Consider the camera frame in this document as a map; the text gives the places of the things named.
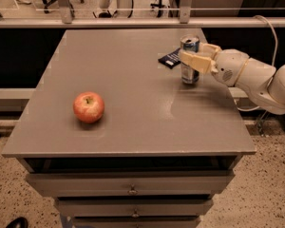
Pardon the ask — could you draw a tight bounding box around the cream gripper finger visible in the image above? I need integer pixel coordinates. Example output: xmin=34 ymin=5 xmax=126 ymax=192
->
xmin=199 ymin=43 xmax=221 ymax=59
xmin=180 ymin=50 xmax=217 ymax=74

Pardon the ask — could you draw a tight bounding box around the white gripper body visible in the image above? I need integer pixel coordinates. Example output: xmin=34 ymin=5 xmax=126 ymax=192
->
xmin=211 ymin=49 xmax=249 ymax=86

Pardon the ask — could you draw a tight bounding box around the redbull can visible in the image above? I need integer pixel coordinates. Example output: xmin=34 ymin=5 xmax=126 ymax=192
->
xmin=180 ymin=34 xmax=200 ymax=85

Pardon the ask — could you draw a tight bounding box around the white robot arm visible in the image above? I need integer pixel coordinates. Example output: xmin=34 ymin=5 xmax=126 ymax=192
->
xmin=180 ymin=43 xmax=285 ymax=115

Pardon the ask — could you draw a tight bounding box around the dark blue snack packet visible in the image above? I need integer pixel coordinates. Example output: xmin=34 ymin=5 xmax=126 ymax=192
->
xmin=158 ymin=48 xmax=181 ymax=69

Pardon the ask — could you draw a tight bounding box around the grey drawer cabinet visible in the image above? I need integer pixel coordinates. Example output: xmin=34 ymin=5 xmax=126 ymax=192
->
xmin=3 ymin=29 xmax=256 ymax=228

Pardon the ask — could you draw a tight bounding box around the red apple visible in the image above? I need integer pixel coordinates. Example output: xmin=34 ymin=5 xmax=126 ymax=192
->
xmin=73 ymin=91 xmax=105 ymax=124

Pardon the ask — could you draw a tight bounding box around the top drawer with knob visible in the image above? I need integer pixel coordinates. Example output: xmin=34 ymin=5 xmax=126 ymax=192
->
xmin=27 ymin=171 xmax=235 ymax=198

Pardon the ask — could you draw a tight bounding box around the black shoe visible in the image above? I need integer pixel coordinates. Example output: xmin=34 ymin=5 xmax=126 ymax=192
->
xmin=6 ymin=217 xmax=29 ymax=228

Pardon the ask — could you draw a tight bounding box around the white cable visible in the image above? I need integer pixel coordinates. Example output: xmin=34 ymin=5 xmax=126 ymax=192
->
xmin=237 ymin=14 xmax=280 ymax=112

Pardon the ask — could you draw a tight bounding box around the metal railing frame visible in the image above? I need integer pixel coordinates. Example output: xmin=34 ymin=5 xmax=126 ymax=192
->
xmin=0 ymin=0 xmax=285 ymax=29

